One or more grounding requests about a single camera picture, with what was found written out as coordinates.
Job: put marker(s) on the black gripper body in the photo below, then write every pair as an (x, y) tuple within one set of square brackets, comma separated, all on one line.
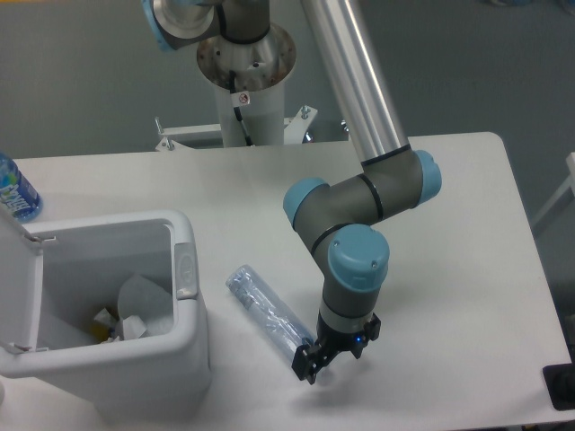
[(335, 333)]

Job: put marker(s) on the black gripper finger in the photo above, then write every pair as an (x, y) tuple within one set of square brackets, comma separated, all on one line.
[(309, 360), (370, 332)]

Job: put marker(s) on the crushed clear plastic bottle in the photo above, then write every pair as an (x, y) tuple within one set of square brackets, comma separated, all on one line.
[(265, 310)]

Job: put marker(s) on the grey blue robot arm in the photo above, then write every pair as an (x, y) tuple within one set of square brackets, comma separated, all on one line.
[(337, 222)]

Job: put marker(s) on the white plastic trash can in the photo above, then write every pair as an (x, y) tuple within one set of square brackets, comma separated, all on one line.
[(55, 276)]

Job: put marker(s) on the yellow white trash pieces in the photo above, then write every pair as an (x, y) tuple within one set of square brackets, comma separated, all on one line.
[(104, 326)]

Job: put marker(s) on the black clamp at table edge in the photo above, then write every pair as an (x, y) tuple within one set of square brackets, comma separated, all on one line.
[(559, 380)]

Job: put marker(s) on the blue labelled water bottle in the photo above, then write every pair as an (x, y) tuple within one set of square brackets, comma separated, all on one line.
[(18, 196)]

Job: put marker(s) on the white pedestal base frame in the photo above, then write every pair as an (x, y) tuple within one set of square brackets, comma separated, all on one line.
[(297, 130)]

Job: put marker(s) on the white frame at right edge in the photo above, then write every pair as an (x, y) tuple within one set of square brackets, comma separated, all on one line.
[(560, 199)]

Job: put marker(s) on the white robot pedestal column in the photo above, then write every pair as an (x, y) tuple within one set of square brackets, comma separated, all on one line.
[(249, 85)]

